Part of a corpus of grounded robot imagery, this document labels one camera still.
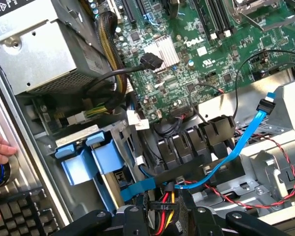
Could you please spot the silver metal PC case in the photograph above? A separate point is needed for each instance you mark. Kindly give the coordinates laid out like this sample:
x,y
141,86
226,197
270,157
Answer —
x,y
260,157

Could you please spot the blue plastic disk bay bracket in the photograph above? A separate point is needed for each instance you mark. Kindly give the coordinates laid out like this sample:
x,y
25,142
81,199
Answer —
x,y
75,169
108,157

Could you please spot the silver finned chipset heatsink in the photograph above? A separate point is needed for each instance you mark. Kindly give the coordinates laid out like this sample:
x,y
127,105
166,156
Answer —
x,y
164,52

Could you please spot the grey metal power supply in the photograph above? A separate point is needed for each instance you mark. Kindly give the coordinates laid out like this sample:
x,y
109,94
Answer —
x,y
39,56

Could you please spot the metal CPU socket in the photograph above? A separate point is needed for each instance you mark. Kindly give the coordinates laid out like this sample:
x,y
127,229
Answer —
x,y
263,9

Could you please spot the black plastic fan shroud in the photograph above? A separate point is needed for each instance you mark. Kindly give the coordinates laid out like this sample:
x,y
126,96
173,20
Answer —
x,y
194,145

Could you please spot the black RAM slot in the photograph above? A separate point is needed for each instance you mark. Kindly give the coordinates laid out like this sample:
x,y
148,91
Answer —
x,y
222,17
205,17

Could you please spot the grey metal disk bay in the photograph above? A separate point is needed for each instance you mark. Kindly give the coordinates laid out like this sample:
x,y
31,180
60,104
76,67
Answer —
x,y
280,147

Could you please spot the green Dell motherboard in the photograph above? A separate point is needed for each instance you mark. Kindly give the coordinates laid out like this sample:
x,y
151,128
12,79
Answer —
x,y
211,64

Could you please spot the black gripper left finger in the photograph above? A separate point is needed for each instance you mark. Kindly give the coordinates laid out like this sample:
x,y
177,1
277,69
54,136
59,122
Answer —
x,y
135,221

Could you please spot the person's bare hand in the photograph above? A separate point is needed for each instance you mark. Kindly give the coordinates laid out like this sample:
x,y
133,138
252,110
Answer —
x,y
1,147

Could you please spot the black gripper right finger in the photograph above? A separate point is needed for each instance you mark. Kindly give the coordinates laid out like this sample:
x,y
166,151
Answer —
x,y
201,218

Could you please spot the black expansion slot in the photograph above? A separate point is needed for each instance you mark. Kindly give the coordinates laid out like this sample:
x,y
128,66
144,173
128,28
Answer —
x,y
142,6
129,9

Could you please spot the black keyboard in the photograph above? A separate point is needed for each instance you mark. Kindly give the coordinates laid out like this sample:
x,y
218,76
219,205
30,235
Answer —
x,y
19,216

